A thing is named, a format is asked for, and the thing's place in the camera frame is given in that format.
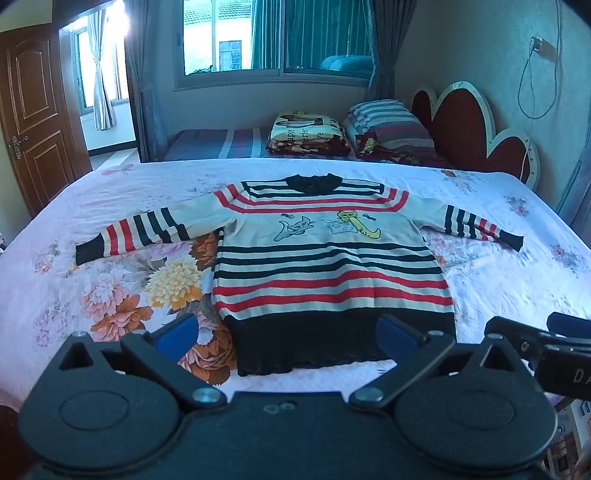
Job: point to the bed with striped sheet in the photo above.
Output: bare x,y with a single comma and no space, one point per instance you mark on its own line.
207,143

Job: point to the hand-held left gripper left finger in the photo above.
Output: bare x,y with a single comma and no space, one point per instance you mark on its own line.
178,337

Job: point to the wall socket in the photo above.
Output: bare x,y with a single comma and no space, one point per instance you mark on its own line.
544,47

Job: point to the white sheer curtain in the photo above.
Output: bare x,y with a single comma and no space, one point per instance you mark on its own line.
102,74

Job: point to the floral bed sheet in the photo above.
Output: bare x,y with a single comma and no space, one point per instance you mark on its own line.
92,207

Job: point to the teal cushion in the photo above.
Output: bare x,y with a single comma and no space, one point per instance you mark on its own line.
346,63

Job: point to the striped knit sweater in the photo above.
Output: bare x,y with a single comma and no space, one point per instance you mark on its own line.
323,263

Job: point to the grey curtain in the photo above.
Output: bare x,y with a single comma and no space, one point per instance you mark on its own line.
145,78
385,46

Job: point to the folded printed blanket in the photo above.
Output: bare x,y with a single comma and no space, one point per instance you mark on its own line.
307,131

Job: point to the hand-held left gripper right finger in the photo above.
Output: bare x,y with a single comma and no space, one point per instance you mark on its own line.
397,339

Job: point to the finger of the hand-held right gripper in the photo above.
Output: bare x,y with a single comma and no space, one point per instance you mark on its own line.
570,323
512,332

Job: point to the brown wooden door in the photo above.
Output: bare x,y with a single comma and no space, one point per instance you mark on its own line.
41,120

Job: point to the teal curtain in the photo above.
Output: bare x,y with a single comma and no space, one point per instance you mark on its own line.
314,32

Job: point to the sliding glass window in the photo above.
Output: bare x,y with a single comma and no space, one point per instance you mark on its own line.
231,37

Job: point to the striped pillow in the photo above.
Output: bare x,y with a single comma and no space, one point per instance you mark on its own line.
392,122

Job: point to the red printed cloth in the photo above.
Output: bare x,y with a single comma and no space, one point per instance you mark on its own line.
392,154

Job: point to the red scalloped headboard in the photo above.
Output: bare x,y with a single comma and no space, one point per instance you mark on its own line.
466,124

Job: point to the printed boxes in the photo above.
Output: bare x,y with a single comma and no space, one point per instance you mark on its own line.
570,438

